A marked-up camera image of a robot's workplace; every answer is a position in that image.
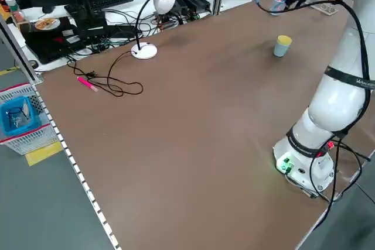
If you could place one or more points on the yellow plastic cup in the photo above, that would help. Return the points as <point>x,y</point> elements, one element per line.
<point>284,39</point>

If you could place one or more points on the blue plastic cup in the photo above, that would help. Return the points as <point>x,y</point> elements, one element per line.
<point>280,51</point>

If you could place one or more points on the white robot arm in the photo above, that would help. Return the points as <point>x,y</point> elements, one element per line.
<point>337,106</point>

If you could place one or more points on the clear plastic measuring beaker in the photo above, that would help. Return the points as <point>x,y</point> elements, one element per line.
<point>276,8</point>

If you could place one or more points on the black finned power supply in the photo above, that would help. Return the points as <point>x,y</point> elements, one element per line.
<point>194,1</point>

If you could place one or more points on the black keyboard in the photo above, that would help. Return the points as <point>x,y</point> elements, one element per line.
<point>112,1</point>

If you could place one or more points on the pink marker pen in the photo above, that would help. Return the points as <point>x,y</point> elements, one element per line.
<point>88,83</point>

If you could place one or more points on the black laptop case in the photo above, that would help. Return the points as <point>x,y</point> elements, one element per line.
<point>52,45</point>

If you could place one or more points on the orange printed disc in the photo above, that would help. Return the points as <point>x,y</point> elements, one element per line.
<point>47,24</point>

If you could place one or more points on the small plastic bottle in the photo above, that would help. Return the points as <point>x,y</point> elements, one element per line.
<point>14,10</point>

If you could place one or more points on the white plastic basket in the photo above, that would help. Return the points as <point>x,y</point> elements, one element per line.
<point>32,141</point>

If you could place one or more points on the blue plastic bin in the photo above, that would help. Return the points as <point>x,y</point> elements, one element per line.
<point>17,128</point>

